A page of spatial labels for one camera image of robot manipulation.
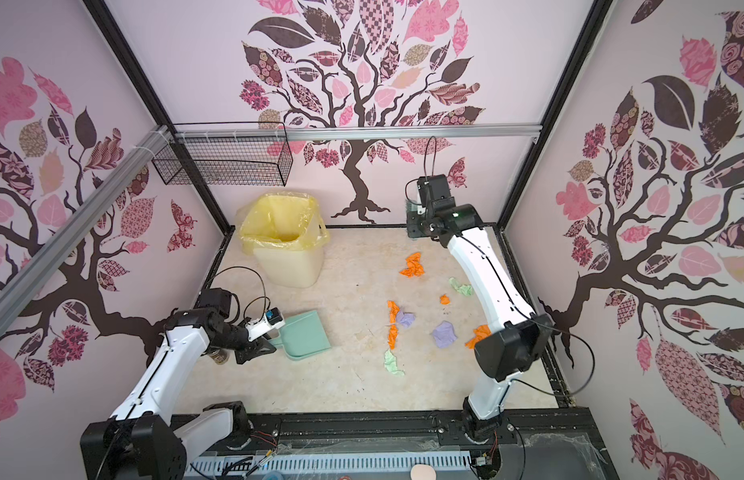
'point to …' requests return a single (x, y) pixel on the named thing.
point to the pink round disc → (423, 472)
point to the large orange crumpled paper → (414, 267)
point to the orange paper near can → (481, 333)
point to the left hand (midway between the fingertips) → (266, 347)
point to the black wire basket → (231, 154)
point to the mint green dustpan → (302, 335)
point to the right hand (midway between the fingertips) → (421, 217)
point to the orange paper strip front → (393, 330)
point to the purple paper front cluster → (444, 334)
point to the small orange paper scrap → (444, 299)
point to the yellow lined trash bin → (285, 233)
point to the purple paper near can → (406, 320)
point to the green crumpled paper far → (464, 289)
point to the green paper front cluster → (390, 363)
